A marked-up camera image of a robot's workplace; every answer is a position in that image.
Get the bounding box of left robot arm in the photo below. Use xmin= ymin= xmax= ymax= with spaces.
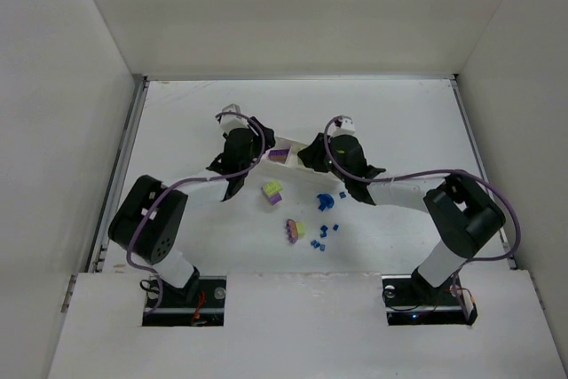
xmin=108 ymin=113 xmax=275 ymax=299

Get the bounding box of blue arch lego piece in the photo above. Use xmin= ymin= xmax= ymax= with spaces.
xmin=317 ymin=193 xmax=335 ymax=211

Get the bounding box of green purple lego stack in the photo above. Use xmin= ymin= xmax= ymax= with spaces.
xmin=261 ymin=180 xmax=283 ymax=206

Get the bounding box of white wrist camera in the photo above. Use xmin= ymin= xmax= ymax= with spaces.
xmin=218 ymin=104 xmax=246 ymax=133
xmin=333 ymin=115 xmax=356 ymax=138

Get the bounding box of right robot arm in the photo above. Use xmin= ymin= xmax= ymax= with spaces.
xmin=297 ymin=133 xmax=506 ymax=298

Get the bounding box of purple lego brick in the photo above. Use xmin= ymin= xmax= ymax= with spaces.
xmin=268 ymin=148 xmax=290 ymax=164

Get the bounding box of white divided plastic container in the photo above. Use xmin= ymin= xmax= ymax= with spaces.
xmin=258 ymin=137 xmax=342 ymax=189

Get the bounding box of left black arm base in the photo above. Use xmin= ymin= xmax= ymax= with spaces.
xmin=139 ymin=276 xmax=227 ymax=328

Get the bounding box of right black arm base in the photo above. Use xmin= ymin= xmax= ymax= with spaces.
xmin=382 ymin=275 xmax=478 ymax=327

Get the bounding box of purple flower green lego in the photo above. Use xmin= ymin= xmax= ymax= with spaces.
xmin=285 ymin=218 xmax=305 ymax=244

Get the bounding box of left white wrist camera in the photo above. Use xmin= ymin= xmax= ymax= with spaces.
xmin=218 ymin=104 xmax=246 ymax=133

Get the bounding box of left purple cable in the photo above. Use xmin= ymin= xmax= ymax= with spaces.
xmin=126 ymin=112 xmax=267 ymax=314

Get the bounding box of purple cable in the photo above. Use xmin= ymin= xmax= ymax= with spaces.
xmin=126 ymin=112 xmax=267 ymax=314
xmin=322 ymin=115 xmax=521 ymax=263

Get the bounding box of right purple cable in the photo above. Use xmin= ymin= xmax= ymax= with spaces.
xmin=322 ymin=115 xmax=521 ymax=263

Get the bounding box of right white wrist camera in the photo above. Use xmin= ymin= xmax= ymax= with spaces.
xmin=333 ymin=115 xmax=356 ymax=138

